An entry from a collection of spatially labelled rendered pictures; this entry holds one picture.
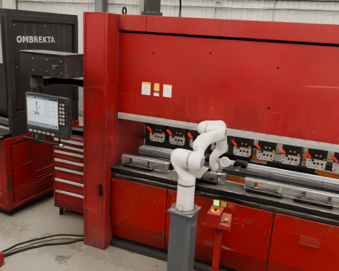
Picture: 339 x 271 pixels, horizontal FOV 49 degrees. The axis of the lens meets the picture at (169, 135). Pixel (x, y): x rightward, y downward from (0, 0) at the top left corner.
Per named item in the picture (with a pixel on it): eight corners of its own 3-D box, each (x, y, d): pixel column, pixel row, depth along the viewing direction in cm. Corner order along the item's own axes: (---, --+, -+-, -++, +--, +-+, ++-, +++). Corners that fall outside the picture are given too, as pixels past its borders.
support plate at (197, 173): (179, 174, 325) (180, 173, 325) (190, 165, 349) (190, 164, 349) (199, 178, 319) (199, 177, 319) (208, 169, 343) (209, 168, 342)
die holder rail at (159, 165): (121, 163, 375) (121, 155, 373) (124, 162, 381) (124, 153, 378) (167, 173, 358) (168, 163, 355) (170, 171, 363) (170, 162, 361)
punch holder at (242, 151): (232, 154, 328) (234, 136, 323) (234, 151, 336) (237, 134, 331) (249, 157, 323) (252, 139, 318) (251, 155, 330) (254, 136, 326)
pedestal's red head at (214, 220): (205, 226, 308) (207, 206, 303) (210, 217, 323) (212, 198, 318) (230, 231, 302) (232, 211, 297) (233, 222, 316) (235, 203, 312)
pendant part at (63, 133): (26, 132, 334) (24, 92, 324) (36, 129, 345) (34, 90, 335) (66, 141, 316) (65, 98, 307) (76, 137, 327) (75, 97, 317)
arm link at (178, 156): (190, 189, 249) (192, 155, 242) (166, 182, 257) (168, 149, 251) (198, 183, 259) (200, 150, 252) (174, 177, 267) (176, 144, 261)
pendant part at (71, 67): (22, 144, 343) (18, 49, 320) (42, 138, 365) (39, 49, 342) (66, 155, 323) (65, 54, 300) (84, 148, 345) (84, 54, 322)
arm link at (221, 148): (210, 143, 292) (212, 173, 309) (228, 137, 296) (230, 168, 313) (205, 138, 299) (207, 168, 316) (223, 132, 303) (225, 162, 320)
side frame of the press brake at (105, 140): (83, 244, 389) (82, 11, 327) (122, 211, 466) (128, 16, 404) (104, 250, 381) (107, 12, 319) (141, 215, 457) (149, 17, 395)
